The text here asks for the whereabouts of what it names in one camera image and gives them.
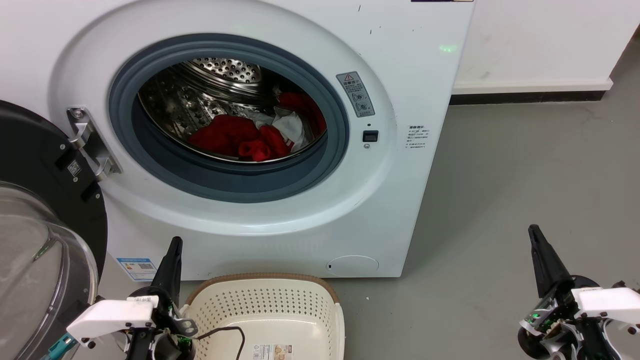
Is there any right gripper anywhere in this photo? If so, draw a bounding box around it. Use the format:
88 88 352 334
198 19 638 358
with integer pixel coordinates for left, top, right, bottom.
517 224 640 360

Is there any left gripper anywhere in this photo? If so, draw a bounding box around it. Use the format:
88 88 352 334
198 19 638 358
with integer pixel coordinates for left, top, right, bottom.
66 236 199 360

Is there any red shirt with white print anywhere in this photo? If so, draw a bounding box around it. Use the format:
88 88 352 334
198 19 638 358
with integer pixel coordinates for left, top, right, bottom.
188 114 291 162

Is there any white cloth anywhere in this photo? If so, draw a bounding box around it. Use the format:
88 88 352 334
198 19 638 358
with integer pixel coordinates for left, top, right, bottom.
249 110 306 152

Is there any red garment with white cuffs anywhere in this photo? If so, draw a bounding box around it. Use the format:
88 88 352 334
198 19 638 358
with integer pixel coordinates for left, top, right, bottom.
276 91 327 137

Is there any cream perforated laundry basket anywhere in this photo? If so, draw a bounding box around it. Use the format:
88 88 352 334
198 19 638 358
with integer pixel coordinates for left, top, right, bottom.
180 272 346 360

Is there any printed product label sticker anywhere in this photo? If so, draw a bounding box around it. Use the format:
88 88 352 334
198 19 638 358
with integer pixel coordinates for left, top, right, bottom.
251 343 294 360

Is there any stainless steel washing machine drum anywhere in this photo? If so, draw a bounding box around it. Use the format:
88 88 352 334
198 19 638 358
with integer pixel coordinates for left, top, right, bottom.
137 57 328 164

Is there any black washer door with glass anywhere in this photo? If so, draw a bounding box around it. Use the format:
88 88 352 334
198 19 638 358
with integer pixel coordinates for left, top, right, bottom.
0 100 109 360

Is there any blue energy label sticker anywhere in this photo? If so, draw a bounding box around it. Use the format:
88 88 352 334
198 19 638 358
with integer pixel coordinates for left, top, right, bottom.
116 257 158 282

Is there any grey rubber door gasket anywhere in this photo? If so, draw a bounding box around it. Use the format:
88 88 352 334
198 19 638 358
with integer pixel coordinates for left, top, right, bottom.
108 33 350 204

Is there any round drain filter cover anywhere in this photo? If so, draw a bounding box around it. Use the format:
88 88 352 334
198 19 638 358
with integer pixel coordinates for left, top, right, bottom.
326 255 380 277

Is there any small printed text sticker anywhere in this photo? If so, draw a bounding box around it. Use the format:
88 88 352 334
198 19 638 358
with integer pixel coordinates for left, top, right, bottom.
405 125 429 151

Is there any white front-load washing machine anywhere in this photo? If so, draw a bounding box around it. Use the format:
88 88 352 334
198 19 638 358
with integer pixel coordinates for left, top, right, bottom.
0 0 476 282

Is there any grey warning label sticker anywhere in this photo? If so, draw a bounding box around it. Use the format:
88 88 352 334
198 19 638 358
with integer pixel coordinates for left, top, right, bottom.
336 71 375 119

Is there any thin black cable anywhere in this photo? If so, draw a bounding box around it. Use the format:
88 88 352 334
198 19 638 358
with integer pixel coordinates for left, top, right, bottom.
194 326 246 360

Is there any teal left cable connector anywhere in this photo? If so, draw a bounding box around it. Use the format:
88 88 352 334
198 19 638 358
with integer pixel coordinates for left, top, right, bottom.
42 335 77 360

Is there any white wall baseboard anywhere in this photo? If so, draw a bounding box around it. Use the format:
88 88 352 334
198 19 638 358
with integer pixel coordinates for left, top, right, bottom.
449 77 614 106

